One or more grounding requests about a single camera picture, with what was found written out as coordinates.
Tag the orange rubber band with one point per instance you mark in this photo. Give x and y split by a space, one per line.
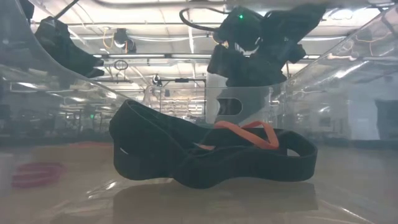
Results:
248 135

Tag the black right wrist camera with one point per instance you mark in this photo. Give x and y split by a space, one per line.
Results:
239 28

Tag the overhead rig camera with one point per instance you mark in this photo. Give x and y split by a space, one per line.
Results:
121 39

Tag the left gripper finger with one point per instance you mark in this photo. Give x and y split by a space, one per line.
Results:
95 73
94 62

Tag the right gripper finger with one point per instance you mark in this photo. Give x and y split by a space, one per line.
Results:
258 74
222 63

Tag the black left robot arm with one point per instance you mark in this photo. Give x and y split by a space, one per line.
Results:
28 7

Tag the dark red rubber band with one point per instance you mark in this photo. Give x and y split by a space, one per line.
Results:
31 183

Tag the clear plastic bin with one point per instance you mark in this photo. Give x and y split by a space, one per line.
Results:
357 186

